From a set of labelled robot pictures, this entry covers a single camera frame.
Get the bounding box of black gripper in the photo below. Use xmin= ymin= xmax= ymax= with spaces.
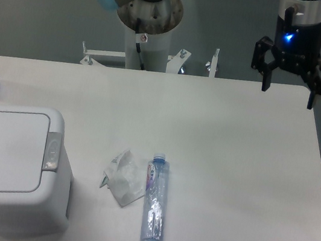
xmin=251 ymin=0 xmax=321 ymax=110

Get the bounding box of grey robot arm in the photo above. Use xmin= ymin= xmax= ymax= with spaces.
xmin=97 ymin=0 xmax=321 ymax=109

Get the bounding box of white trash can body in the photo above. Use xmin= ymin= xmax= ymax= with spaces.
xmin=0 ymin=105 xmax=74 ymax=238

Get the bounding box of white trash can lid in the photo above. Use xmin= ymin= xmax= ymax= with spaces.
xmin=0 ymin=112 xmax=49 ymax=193

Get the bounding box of empty clear plastic bottle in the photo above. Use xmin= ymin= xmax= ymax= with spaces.
xmin=140 ymin=153 xmax=170 ymax=241

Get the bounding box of crumpled clear plastic wrapper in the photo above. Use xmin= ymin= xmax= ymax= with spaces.
xmin=100 ymin=149 xmax=145 ymax=207

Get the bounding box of grey lid push button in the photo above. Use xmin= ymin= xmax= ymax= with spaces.
xmin=42 ymin=132 xmax=63 ymax=172

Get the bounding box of white pedestal base frame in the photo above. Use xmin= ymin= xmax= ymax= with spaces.
xmin=79 ymin=41 xmax=220 ymax=78

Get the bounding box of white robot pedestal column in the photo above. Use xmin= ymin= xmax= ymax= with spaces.
xmin=124 ymin=26 xmax=172 ymax=72

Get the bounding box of black cable on pedestal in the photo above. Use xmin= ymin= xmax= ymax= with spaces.
xmin=128 ymin=17 xmax=153 ymax=71

